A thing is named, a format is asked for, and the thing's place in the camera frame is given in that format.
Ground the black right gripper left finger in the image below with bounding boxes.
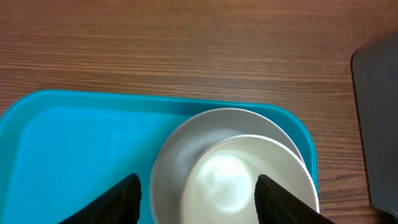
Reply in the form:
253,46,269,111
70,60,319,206
61,173,142,224

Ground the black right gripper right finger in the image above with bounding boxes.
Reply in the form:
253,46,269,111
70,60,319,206
254,174,334,224

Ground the pale green cup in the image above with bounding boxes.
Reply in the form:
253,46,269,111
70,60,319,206
180,134,320,224

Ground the grey metal bowl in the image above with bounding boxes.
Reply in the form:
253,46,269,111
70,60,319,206
150,108,304,223

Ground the grey dishwasher rack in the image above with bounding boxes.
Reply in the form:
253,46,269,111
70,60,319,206
351,35,397,222

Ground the teal serving tray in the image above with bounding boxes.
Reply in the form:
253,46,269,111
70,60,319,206
1,90,318,223

